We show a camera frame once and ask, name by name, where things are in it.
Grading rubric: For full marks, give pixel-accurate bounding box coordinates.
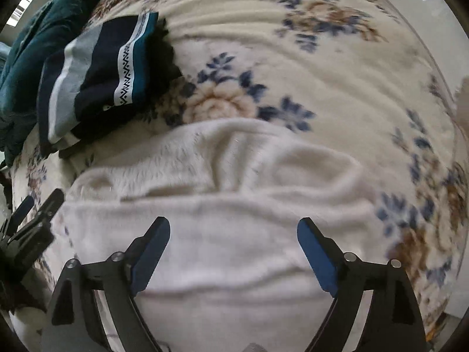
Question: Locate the white fuzzy garment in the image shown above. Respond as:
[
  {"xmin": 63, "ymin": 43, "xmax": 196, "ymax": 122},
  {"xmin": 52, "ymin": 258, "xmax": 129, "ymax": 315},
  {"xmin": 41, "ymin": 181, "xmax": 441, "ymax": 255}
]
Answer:
[{"xmin": 51, "ymin": 118, "xmax": 398, "ymax": 352}]

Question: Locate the dark green cloth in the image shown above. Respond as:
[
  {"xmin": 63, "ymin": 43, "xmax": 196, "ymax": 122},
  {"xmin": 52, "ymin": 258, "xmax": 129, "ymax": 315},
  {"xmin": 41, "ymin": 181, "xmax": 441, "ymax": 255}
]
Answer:
[{"xmin": 0, "ymin": 0, "xmax": 112, "ymax": 165}]

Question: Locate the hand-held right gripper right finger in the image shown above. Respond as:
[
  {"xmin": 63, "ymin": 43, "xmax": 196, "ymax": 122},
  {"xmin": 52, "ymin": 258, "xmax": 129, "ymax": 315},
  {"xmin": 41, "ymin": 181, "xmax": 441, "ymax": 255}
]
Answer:
[{"xmin": 297, "ymin": 217, "xmax": 429, "ymax": 352}]

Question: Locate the striped navy folded garment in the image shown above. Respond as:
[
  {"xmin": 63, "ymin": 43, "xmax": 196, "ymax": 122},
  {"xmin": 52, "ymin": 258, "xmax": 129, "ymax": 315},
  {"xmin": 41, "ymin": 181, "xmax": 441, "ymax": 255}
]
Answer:
[{"xmin": 38, "ymin": 12, "xmax": 184, "ymax": 159}]

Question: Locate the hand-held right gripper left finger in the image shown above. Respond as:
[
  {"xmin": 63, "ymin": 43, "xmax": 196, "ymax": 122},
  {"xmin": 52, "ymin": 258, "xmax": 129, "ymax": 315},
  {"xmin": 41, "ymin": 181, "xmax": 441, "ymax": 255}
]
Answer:
[{"xmin": 47, "ymin": 216, "xmax": 171, "ymax": 352}]

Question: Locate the floral cream blanket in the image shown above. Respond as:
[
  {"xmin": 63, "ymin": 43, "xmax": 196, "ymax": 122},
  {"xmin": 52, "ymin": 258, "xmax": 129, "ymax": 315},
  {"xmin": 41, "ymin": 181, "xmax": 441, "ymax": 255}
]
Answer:
[{"xmin": 7, "ymin": 0, "xmax": 469, "ymax": 352}]

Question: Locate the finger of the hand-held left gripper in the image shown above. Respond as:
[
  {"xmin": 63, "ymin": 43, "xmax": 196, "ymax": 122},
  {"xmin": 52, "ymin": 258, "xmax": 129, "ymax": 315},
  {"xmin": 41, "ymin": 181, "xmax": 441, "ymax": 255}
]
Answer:
[
  {"xmin": 32, "ymin": 188, "xmax": 65, "ymax": 228},
  {"xmin": 6, "ymin": 195, "xmax": 35, "ymax": 236}
]

